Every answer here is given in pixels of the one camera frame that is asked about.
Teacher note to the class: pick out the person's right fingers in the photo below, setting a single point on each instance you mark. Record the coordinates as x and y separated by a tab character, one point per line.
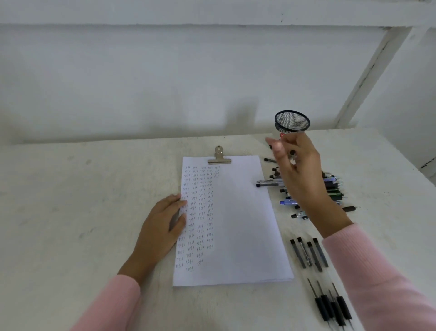
278	146

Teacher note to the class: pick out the clear pen barrel black cap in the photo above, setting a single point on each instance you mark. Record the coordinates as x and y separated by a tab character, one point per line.
314	256
321	252
304	250
298	254

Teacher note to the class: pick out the black mesh pen cup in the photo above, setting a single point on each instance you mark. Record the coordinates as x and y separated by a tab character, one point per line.
292	122

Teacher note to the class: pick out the person's left thumb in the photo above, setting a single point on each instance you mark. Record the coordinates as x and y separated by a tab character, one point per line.
179	227

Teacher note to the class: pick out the white diagonal wooden beam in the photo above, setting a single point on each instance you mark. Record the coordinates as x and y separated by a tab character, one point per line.
371	78

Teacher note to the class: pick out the pile of assorted pens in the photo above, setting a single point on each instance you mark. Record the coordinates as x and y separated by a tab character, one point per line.
332	186

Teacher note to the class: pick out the white paper stack tally marks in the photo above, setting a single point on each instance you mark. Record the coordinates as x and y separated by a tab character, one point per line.
235	221

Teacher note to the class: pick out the person's left hand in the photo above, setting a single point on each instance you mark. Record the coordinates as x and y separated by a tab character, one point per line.
155	232

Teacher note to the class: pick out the silver metal bulldog clip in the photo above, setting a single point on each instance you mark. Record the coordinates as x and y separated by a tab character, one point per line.
219	157

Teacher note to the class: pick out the clear ballpoint pen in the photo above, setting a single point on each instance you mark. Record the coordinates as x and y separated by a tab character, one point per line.
293	160

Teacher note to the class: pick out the person's right forearm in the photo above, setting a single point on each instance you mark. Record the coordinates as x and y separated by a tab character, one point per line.
378	283

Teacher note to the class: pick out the person's left forearm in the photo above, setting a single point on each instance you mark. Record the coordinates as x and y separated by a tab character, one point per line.
109	305

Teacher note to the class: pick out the person's right hand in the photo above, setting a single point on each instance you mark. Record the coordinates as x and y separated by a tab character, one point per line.
305	180

